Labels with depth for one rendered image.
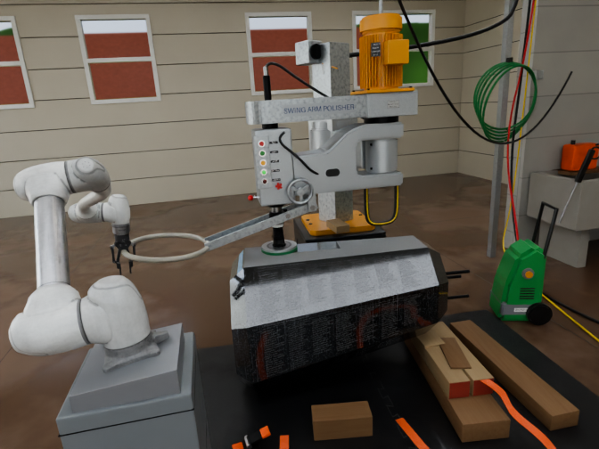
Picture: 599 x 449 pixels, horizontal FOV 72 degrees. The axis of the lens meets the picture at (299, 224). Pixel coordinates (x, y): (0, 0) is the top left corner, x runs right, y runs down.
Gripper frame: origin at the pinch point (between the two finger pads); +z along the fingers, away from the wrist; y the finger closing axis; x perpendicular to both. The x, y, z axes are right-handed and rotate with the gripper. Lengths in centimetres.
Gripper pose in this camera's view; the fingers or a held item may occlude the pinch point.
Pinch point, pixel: (125, 267)
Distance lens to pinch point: 250.2
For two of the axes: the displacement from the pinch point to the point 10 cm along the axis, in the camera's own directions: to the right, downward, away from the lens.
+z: -0.3, 9.6, 2.8
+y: 8.9, -1.0, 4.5
